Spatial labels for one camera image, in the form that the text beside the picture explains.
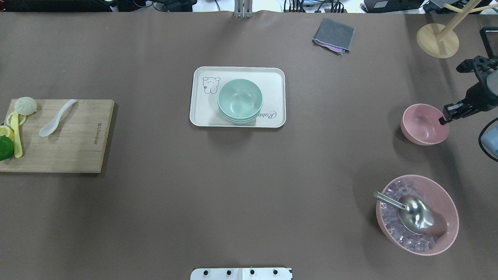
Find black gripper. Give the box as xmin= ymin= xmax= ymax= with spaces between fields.
xmin=439 ymin=56 xmax=498 ymax=125

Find small pink bowl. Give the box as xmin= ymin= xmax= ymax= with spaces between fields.
xmin=400 ymin=103 xmax=450 ymax=145

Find white ceramic spoon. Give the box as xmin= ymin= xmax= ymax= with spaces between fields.
xmin=39 ymin=99 xmax=78 ymax=137

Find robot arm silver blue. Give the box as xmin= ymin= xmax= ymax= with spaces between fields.
xmin=439 ymin=56 xmax=498 ymax=161

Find large pink ice bowl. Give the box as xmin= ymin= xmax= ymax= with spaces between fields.
xmin=373 ymin=174 xmax=459 ymax=256

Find wooden mug tree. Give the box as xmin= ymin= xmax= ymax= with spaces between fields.
xmin=416 ymin=0 xmax=498 ymax=59

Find black monitor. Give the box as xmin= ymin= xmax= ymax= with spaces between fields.
xmin=480 ymin=26 xmax=498 ymax=59

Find metal ice scoop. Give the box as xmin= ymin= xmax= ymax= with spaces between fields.
xmin=372 ymin=191 xmax=440 ymax=237

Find grey folded cloth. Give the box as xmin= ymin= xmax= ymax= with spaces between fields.
xmin=312 ymin=18 xmax=356 ymax=55

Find stacked green bowls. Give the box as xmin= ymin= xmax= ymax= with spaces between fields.
xmin=217 ymin=79 xmax=263 ymax=124

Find cream rabbit tray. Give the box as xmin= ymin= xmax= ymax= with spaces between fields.
xmin=189 ymin=66 xmax=286 ymax=129

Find wooden cutting board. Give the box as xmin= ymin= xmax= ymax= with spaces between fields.
xmin=0 ymin=99 xmax=114 ymax=173

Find green lime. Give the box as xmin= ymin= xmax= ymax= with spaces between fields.
xmin=0 ymin=135 xmax=14 ymax=161

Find lemon slices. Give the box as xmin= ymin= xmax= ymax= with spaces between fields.
xmin=0 ymin=112 xmax=27 ymax=141

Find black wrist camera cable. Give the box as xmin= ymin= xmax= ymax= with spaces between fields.
xmin=478 ymin=117 xmax=498 ymax=159

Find aluminium frame post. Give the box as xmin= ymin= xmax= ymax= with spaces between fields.
xmin=234 ymin=0 xmax=253 ymax=18

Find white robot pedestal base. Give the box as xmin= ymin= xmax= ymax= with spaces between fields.
xmin=190 ymin=267 xmax=293 ymax=280

